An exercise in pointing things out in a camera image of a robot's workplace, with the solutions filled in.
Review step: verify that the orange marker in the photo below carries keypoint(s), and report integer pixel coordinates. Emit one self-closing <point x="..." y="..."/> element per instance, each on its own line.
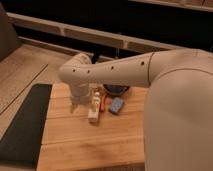
<point x="102" y="105"/>

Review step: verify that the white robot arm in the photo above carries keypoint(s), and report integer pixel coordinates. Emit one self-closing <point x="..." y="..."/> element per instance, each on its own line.
<point x="178" y="109"/>

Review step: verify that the dark blue bowl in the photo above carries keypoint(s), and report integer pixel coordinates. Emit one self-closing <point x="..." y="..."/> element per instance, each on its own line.
<point x="116" y="90"/>

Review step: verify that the black mat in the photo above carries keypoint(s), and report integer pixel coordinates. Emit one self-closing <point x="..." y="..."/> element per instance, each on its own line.
<point x="21" y="142"/>

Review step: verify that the wooden shelf rail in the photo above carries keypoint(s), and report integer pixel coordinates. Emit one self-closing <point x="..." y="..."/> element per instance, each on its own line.
<point x="89" y="35"/>

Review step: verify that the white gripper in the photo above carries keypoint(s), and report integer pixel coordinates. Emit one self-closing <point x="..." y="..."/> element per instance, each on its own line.
<point x="79" y="94"/>

